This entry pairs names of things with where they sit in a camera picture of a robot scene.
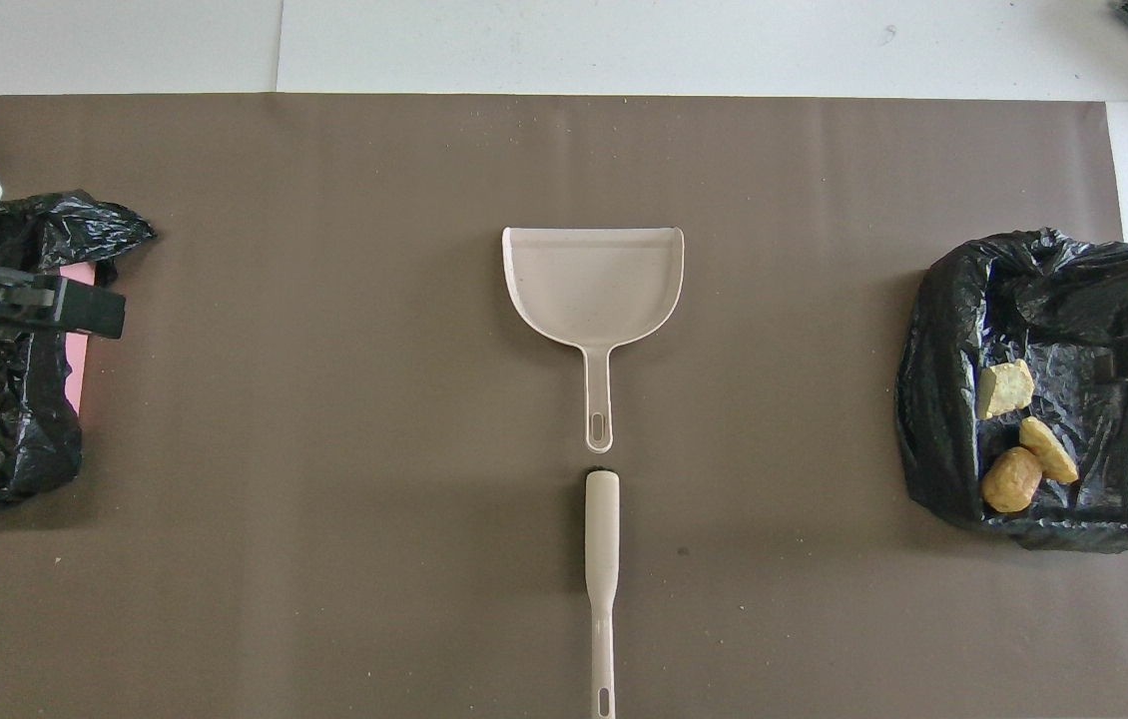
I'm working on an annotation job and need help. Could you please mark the pale crusty bread chunk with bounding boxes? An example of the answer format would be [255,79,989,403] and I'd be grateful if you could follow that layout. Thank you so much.
[975,359,1036,420]

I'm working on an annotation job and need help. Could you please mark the brown oval bread roll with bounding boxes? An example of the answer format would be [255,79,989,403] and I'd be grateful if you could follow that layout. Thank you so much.
[981,446,1044,514]

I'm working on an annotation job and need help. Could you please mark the pale pink plastic dustpan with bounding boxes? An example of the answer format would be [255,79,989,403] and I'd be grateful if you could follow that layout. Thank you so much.
[502,227,685,454]

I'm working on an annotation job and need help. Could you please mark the beige brush with black bristles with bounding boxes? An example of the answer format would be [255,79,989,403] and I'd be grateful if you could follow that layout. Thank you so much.
[584,467,621,719]

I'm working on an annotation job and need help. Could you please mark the black bag lined bin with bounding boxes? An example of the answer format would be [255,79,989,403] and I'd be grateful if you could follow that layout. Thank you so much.
[895,229,1128,552]

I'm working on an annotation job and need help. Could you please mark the pink box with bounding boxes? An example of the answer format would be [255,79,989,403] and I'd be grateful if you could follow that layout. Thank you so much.
[58,262,124,416]

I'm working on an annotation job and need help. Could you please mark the black bag over pink box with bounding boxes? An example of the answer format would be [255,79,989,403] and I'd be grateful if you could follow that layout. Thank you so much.
[0,191,156,503]

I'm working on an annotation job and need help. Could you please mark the brown paper table mat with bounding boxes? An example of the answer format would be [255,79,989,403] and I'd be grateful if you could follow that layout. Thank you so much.
[0,95,1128,719]

